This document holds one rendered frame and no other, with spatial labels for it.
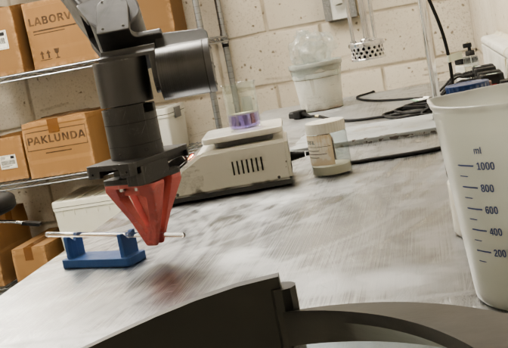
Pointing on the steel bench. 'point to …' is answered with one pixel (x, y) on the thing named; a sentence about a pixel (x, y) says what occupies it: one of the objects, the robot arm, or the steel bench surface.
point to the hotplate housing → (237, 167)
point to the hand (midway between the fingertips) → (153, 236)
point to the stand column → (425, 31)
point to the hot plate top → (242, 132)
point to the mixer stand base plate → (382, 131)
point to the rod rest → (132, 253)
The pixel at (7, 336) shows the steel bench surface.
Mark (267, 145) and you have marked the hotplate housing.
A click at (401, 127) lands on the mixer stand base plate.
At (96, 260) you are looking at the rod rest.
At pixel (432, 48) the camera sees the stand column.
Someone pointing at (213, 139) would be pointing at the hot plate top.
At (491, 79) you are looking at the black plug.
